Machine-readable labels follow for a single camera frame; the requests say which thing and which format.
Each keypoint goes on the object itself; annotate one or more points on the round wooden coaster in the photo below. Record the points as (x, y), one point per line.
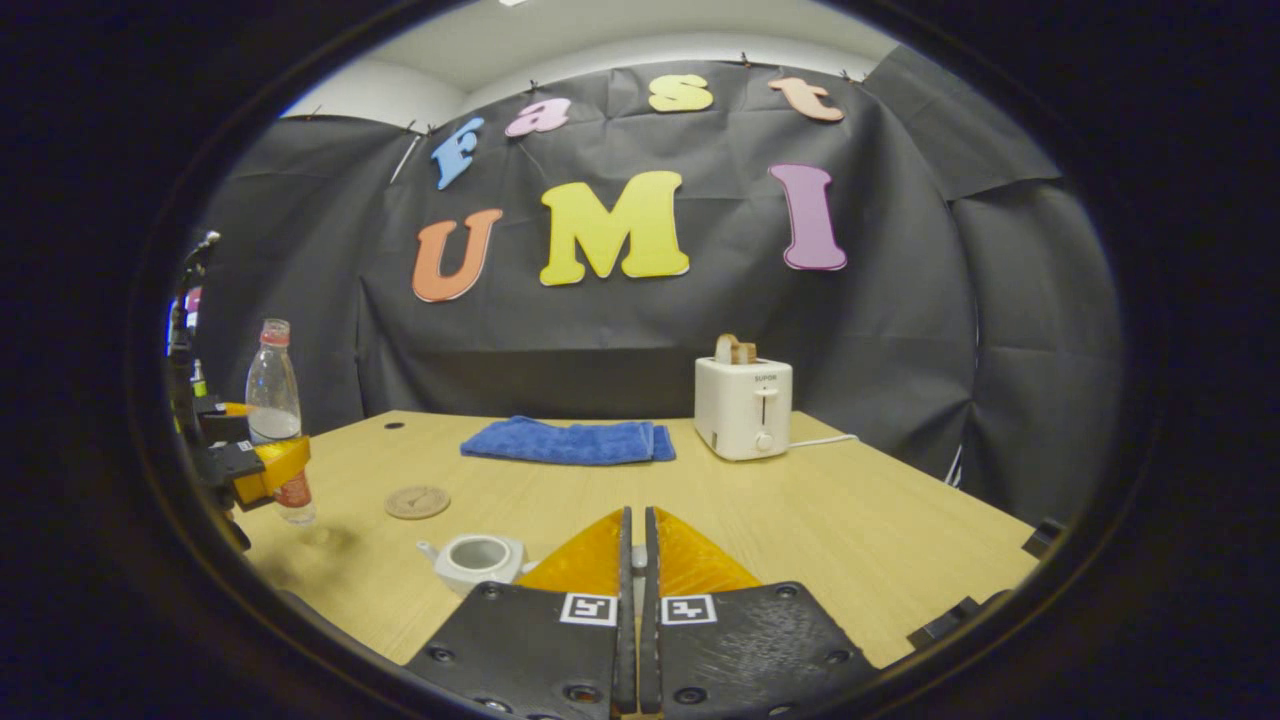
(417, 502)

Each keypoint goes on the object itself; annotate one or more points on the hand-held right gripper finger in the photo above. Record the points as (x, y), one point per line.
(627, 660)
(650, 660)

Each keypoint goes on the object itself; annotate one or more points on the white toaster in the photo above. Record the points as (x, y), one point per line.
(740, 415)

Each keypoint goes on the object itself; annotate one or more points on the white teacup lid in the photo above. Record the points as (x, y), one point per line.
(639, 558)

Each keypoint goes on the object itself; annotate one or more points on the blue folded towel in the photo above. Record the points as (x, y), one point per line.
(570, 442)

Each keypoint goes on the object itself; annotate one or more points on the white floral teacup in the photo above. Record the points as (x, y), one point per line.
(500, 572)

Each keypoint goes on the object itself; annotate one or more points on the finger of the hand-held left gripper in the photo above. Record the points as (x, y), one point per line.
(228, 412)
(280, 468)

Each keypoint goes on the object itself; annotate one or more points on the toast slice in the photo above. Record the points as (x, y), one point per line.
(735, 350)

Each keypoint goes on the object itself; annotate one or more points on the clear plastic water bottle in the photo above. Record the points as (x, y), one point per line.
(272, 390)

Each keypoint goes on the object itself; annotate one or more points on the black table edge bracket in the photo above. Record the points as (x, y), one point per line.
(950, 622)
(1042, 537)

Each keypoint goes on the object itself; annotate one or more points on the green drink bottle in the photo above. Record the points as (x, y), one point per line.
(198, 380)

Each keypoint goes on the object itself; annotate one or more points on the computer monitor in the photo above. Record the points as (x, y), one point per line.
(192, 300)

